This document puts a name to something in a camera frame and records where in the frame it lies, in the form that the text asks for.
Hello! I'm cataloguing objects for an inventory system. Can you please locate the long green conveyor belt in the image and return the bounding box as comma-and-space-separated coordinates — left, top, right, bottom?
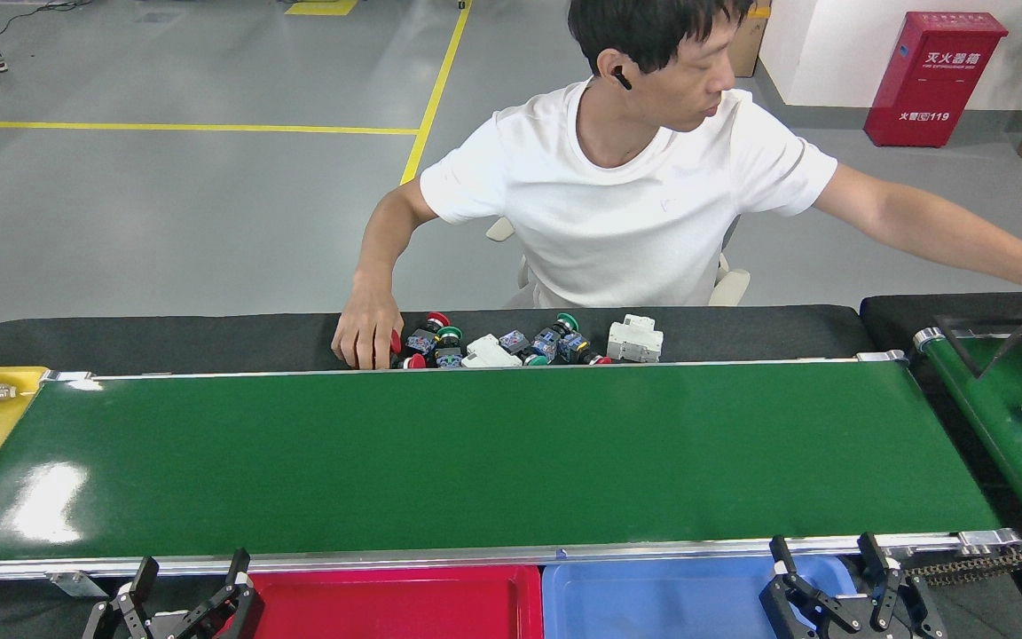
0, 351, 1022, 591

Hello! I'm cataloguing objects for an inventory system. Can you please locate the short green conveyor belt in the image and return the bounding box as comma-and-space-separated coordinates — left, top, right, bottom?
913, 327, 1022, 540

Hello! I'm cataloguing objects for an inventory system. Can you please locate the black drive chain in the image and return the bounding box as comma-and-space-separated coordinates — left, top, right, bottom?
906, 548, 1022, 587

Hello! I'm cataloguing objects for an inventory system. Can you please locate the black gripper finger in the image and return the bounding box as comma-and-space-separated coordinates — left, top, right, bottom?
861, 532, 951, 639
759, 535, 862, 639
83, 556, 160, 639
176, 548, 264, 639

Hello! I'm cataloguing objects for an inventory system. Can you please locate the person's right hand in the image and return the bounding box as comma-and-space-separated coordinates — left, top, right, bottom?
331, 284, 404, 371

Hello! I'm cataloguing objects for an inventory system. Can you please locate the thin black rod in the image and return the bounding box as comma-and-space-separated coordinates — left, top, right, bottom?
934, 313, 978, 378

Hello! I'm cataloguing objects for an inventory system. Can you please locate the blue plastic bin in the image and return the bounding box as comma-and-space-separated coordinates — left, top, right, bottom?
542, 555, 867, 639

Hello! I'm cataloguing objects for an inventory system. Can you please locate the green push button switch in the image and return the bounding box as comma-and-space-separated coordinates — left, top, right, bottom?
434, 326, 466, 369
531, 312, 580, 360
499, 330, 551, 367

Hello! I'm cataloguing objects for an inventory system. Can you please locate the red fire extinguisher cabinet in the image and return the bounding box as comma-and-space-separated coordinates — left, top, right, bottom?
863, 11, 1010, 148

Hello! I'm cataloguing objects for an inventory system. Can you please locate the cardboard box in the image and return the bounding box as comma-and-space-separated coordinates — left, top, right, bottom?
728, 4, 771, 79

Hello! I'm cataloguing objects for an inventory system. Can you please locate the person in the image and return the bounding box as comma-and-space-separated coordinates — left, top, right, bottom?
331, 0, 1022, 371

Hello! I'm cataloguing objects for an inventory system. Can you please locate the red plastic tray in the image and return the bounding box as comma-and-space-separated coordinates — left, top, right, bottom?
225, 565, 544, 639

